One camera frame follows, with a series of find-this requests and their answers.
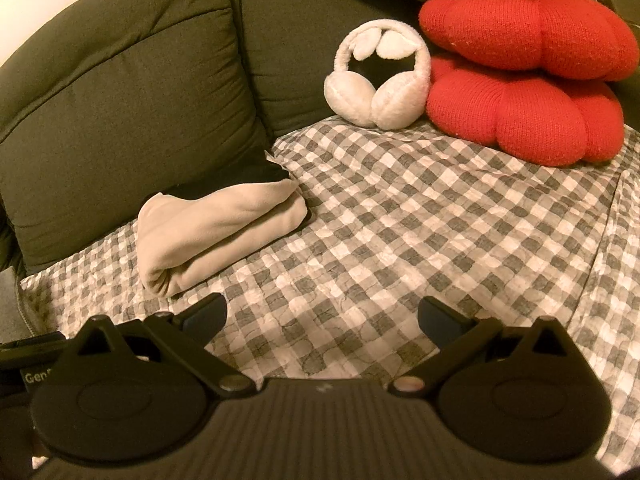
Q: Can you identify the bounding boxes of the cream sweatshirt with bear print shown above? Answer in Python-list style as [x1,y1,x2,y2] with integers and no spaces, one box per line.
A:
[137,148,308,297]

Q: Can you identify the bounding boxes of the grey white checkered blanket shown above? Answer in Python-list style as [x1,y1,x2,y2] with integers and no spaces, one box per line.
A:
[22,118,639,472]

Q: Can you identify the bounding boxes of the lower red flower cushion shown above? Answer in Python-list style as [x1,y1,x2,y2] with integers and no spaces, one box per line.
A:
[426,54,625,167]

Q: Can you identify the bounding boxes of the red flower cushion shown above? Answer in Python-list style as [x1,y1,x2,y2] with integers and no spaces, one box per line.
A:
[426,54,625,167]
[419,0,639,81]

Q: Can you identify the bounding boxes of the white fluffy earmuffs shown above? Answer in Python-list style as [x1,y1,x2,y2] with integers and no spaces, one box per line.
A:
[323,18,431,130]

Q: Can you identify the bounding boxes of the dark green sofa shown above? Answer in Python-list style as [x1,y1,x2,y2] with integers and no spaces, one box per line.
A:
[0,0,640,281]

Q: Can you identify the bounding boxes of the upper red flower cushion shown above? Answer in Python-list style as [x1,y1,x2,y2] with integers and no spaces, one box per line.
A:
[419,0,639,81]

